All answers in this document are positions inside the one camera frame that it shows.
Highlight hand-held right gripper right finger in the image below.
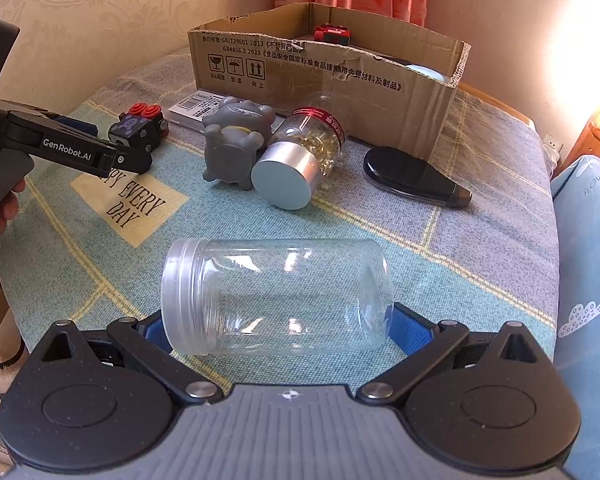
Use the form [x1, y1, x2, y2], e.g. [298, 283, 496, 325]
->
[355, 302, 553, 406]

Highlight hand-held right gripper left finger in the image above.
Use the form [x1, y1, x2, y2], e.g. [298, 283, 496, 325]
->
[37, 310, 226, 406]

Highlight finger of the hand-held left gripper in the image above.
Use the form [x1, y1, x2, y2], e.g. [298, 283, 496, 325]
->
[0, 99, 102, 137]
[97, 144, 154, 177]

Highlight black toy train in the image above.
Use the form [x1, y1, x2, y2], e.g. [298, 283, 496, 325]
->
[107, 102, 169, 162]

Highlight small barcode label box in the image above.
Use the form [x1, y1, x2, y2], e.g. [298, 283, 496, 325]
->
[169, 89, 227, 127]

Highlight grey cat figurine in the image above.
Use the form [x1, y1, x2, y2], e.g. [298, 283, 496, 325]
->
[202, 97, 277, 192]

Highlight clear plastic jar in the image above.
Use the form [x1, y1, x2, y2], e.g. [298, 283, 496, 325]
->
[160, 237, 395, 357]

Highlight black oval case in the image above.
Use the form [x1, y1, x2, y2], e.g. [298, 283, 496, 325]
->
[363, 145, 474, 210]

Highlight capsule bottle with silver cap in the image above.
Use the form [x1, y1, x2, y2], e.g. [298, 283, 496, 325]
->
[251, 94, 349, 212]

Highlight red toy train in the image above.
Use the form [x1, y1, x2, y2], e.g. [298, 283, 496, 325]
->
[312, 23, 354, 44]

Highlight brown cardboard box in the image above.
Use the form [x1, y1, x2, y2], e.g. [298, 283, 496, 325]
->
[187, 2, 473, 159]

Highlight light blue round case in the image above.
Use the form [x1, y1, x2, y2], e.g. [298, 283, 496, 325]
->
[406, 63, 449, 84]

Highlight person's left hand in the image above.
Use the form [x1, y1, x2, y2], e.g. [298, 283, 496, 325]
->
[0, 180, 27, 239]

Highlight blue flower bed sheet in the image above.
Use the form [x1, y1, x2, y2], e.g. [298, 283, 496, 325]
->
[549, 154, 600, 480]

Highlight black cable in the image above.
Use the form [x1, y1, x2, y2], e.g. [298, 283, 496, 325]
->
[0, 244, 27, 377]

